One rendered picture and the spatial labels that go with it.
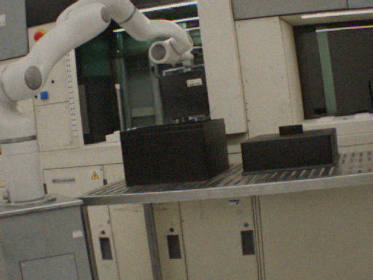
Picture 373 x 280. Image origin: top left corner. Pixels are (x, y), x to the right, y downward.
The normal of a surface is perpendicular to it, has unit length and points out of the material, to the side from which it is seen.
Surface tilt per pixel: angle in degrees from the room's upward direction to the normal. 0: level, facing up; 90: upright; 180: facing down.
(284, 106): 90
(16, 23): 90
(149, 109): 90
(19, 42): 90
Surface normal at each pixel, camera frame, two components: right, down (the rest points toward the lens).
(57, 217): 0.47, -0.01
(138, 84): -0.28, 0.08
